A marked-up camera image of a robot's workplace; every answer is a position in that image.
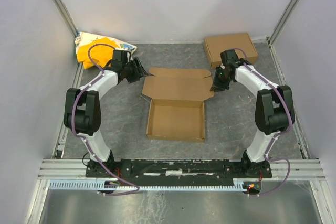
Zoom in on floral patterned cloth bag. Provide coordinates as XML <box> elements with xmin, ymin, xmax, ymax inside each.
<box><xmin>75</xmin><ymin>32</ymin><xmax>137</xmax><ymax>56</ymax></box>

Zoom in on folded closed cardboard box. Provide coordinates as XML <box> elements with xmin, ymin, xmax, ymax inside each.
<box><xmin>204</xmin><ymin>33</ymin><xmax>258</xmax><ymax>70</ymax></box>

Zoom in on aluminium corner post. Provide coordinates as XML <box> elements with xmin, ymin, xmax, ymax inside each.
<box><xmin>52</xmin><ymin>0</ymin><xmax>79</xmax><ymax>37</ymax></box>
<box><xmin>267</xmin><ymin>0</ymin><xmax>316</xmax><ymax>45</ymax></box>

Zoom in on yellow cloth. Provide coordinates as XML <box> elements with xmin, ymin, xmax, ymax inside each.
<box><xmin>77</xmin><ymin>37</ymin><xmax>120</xmax><ymax>69</ymax></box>

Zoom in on right aluminium corner post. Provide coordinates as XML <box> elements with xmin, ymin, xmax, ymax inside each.
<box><xmin>267</xmin><ymin>0</ymin><xmax>316</xmax><ymax>45</ymax></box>

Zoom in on aluminium frame rail front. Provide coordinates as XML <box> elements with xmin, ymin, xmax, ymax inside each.
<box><xmin>37</xmin><ymin>159</ymin><xmax>326</xmax><ymax>181</ymax></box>

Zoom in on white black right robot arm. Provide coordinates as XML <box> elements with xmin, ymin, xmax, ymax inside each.
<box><xmin>211</xmin><ymin>48</ymin><xmax>295</xmax><ymax>178</ymax></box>

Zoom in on cardboard box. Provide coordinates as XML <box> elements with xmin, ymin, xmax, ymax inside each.
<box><xmin>204</xmin><ymin>33</ymin><xmax>258</xmax><ymax>70</ymax></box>
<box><xmin>142</xmin><ymin>67</ymin><xmax>214</xmax><ymax>143</ymax></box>

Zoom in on light blue cable duct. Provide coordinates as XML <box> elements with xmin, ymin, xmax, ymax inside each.
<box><xmin>48</xmin><ymin>178</ymin><xmax>249</xmax><ymax>191</ymax></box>

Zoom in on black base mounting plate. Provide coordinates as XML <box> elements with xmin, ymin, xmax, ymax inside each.
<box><xmin>86</xmin><ymin>159</ymin><xmax>272</xmax><ymax>179</ymax></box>

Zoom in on left aluminium corner post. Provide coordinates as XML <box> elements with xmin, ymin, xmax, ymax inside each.
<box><xmin>52</xmin><ymin>0</ymin><xmax>79</xmax><ymax>37</ymax></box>

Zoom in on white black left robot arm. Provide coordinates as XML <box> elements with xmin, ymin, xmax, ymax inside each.
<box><xmin>64</xmin><ymin>49</ymin><xmax>149</xmax><ymax>172</ymax></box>

